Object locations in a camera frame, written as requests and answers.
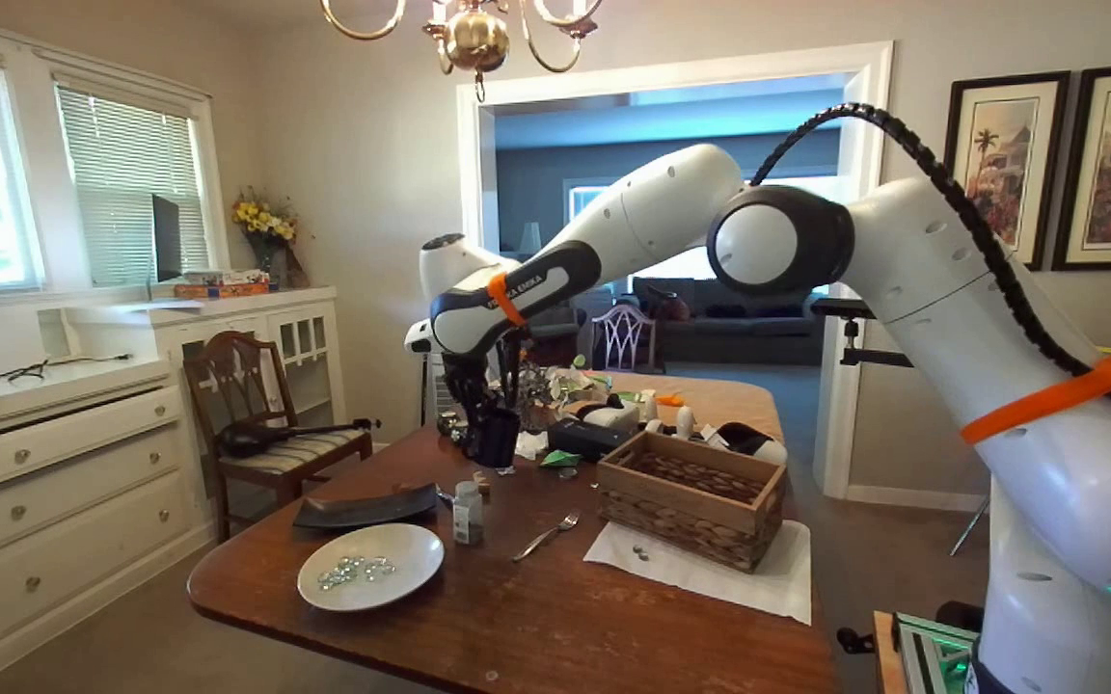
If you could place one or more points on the dark sofa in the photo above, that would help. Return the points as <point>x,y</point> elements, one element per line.
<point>750,329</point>

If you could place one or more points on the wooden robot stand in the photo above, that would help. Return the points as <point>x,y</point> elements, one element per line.
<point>890,661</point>

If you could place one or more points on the white VR headset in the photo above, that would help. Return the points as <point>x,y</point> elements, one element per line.
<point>773,451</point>

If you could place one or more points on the black cup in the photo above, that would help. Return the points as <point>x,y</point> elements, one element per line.
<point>495,444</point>

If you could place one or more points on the woven wooden basket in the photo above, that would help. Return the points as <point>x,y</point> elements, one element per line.
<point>692,505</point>

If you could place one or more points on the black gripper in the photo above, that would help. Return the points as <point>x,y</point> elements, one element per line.
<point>482,381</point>

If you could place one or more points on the yellow flower bouquet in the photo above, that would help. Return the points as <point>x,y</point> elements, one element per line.
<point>262,223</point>

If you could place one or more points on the dark rectangular tray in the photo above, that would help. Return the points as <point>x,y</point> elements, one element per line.
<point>365,512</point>

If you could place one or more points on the purple ornate chair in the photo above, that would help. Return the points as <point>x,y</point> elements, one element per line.
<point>628,341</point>

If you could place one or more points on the white placemat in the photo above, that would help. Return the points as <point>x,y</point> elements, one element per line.
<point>760,584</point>

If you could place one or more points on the dark flat monitor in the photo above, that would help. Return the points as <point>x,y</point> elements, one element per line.
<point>166,238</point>

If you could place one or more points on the white crumpled tissue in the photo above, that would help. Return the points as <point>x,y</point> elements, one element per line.
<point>535,444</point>

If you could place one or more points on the white glass-door cabinet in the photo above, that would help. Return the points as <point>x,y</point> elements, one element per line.
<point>306,341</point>

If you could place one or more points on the dark wooden chair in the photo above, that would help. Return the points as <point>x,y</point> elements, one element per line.
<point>247,424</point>

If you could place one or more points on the black clamp mount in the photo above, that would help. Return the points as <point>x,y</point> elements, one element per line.
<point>859,341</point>

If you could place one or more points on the green aluminium robot mount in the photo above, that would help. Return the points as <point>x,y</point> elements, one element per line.
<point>936,648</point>

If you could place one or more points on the white drawer sideboard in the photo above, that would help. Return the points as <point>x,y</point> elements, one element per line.
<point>66,514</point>

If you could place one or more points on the small green item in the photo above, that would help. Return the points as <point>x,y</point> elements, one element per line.
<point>559,457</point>

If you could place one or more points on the white patterned plate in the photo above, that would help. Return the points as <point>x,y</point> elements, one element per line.
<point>368,568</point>

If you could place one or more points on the long black box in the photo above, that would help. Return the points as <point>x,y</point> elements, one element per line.
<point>595,431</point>

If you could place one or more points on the brass chandelier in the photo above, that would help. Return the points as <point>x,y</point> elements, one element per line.
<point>473,32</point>

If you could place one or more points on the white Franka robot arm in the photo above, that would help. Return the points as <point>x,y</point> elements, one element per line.
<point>943,270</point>

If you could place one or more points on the silver fork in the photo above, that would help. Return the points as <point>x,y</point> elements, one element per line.
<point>548,536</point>

